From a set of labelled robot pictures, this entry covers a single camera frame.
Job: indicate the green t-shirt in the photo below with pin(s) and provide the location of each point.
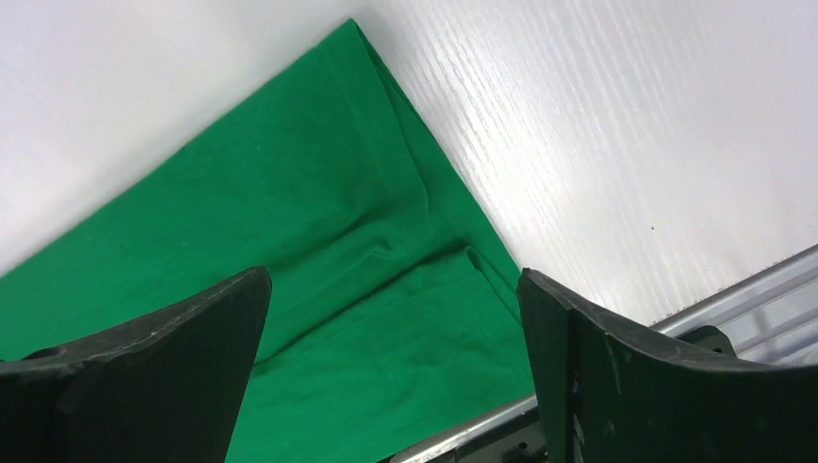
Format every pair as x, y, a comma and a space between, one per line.
393, 315

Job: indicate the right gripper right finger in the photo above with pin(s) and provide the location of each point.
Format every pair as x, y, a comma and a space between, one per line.
612, 390

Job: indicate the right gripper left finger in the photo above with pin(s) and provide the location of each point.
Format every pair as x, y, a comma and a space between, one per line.
166, 386

